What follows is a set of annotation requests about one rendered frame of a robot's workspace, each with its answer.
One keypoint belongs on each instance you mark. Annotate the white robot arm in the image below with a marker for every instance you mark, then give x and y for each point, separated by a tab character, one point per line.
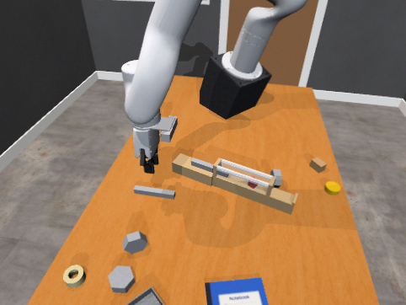
147	80

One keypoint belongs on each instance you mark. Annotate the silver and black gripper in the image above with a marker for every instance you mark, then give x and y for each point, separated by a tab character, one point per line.
146	144

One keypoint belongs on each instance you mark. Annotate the blue notebook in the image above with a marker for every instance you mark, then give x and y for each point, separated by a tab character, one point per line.
237	292

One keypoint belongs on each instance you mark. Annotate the cream roll of masking tape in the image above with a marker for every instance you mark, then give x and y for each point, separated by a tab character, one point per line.
70	272

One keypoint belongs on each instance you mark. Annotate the yellow cylinder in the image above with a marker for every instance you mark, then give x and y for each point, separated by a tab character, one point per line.
332	188

